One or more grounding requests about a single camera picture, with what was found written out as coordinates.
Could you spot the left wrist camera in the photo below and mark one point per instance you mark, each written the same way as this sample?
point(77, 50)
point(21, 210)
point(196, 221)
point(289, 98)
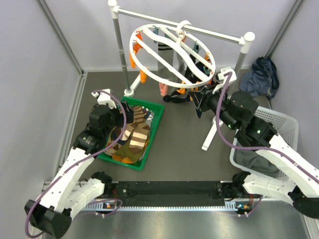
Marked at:
point(104, 99)

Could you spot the brown striped sock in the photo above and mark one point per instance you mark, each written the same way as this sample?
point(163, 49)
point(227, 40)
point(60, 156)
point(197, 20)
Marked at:
point(134, 137)

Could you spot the white laundry basket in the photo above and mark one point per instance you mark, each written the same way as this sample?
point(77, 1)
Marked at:
point(265, 164)

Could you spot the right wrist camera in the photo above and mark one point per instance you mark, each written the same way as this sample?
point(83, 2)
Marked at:
point(226, 73)

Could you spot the white round sock hanger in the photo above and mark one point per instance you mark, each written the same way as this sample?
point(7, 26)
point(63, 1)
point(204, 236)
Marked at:
point(184, 62)

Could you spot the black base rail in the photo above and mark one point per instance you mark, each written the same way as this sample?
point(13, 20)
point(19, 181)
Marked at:
point(168, 193)

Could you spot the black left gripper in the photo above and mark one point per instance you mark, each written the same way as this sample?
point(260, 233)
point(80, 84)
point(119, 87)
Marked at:
point(128, 112)

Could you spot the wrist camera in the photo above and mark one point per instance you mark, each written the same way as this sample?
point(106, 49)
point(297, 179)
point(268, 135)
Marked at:
point(226, 73)
point(104, 99)

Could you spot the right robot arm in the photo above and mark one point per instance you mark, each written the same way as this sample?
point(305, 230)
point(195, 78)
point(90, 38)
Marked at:
point(255, 134)

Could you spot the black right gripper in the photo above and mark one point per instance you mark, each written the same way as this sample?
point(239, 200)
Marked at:
point(197, 97)

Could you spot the grey striped sock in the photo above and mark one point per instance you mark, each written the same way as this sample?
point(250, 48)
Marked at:
point(166, 53)

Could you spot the blue clothes pile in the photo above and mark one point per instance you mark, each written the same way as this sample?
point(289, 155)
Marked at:
point(262, 80)

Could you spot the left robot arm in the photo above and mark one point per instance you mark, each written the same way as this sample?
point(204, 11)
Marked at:
point(53, 211)

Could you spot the green plastic bin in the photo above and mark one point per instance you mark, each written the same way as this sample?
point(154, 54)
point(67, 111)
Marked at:
point(155, 112)

